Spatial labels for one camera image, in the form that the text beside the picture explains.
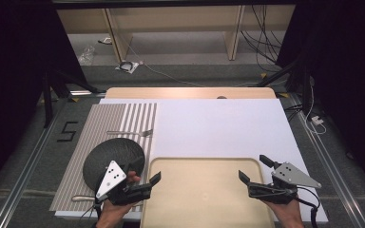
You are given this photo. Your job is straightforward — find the light wooden shelf unit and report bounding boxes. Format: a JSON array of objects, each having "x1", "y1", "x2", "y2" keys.
[{"x1": 56, "y1": 4, "x2": 297, "y2": 63}]

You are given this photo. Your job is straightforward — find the black round plate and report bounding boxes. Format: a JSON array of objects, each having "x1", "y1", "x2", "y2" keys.
[{"x1": 82, "y1": 137, "x2": 146, "y2": 193}]

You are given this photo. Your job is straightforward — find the black metal stand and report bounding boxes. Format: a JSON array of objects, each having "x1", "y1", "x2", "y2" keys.
[
  {"x1": 256, "y1": 58, "x2": 313, "y2": 116},
  {"x1": 42, "y1": 67, "x2": 106, "y2": 129}
]

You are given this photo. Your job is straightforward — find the grey striped placemat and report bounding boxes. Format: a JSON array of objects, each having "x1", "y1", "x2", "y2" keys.
[{"x1": 48, "y1": 103, "x2": 158, "y2": 213}]

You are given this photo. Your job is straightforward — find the white adapter cable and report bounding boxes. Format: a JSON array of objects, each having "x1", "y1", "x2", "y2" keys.
[{"x1": 303, "y1": 84, "x2": 327, "y2": 136}]

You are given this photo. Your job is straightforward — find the person's left hand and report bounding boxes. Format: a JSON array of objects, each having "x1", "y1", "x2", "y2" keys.
[{"x1": 95, "y1": 170, "x2": 142, "y2": 228}]

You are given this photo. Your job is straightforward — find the clear crumpled plastic bag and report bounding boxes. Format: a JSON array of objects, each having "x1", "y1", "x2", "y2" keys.
[{"x1": 77, "y1": 45, "x2": 96, "y2": 66}]

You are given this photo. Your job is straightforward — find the black floor cable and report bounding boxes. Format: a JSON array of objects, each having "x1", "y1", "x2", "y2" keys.
[{"x1": 283, "y1": 104, "x2": 305, "y2": 123}]

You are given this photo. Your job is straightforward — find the person's right hand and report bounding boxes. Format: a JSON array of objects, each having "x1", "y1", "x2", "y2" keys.
[{"x1": 261, "y1": 198, "x2": 303, "y2": 222}]

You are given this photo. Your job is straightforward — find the beige plastic tray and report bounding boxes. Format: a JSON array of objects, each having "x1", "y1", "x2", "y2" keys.
[{"x1": 140, "y1": 157, "x2": 277, "y2": 228}]

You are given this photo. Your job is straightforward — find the dark curtain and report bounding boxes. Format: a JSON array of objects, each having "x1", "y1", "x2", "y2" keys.
[
  {"x1": 277, "y1": 0, "x2": 365, "y2": 191},
  {"x1": 0, "y1": 0, "x2": 88, "y2": 199}
]

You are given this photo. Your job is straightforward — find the black hanging cable bundle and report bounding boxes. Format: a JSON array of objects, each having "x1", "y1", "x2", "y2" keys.
[{"x1": 240, "y1": 4, "x2": 286, "y2": 72}]

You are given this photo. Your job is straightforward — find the silver knife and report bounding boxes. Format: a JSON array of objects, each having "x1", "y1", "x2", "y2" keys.
[{"x1": 70, "y1": 195, "x2": 98, "y2": 203}]

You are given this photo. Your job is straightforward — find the plastic bag with black item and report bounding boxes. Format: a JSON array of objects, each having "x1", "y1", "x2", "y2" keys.
[{"x1": 115, "y1": 60, "x2": 140, "y2": 75}]

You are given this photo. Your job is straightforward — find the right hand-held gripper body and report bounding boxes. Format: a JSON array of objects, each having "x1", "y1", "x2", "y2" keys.
[{"x1": 247, "y1": 161, "x2": 322, "y2": 205}]

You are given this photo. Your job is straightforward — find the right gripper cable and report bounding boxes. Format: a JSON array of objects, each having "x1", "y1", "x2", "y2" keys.
[{"x1": 296, "y1": 185, "x2": 321, "y2": 228}]

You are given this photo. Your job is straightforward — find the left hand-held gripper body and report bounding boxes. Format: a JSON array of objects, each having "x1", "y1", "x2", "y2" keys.
[{"x1": 95, "y1": 160, "x2": 153, "y2": 206}]

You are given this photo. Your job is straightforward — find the aluminium floor rail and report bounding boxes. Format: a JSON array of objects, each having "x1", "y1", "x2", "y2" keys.
[
  {"x1": 289, "y1": 94, "x2": 365, "y2": 228},
  {"x1": 0, "y1": 94, "x2": 67, "y2": 228}
]

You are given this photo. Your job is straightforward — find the silver fork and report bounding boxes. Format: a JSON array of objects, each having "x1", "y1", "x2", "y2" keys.
[{"x1": 106, "y1": 128, "x2": 154, "y2": 138}]

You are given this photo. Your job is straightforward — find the white board sheet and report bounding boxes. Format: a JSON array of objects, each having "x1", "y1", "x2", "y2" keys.
[{"x1": 54, "y1": 98, "x2": 329, "y2": 224}]

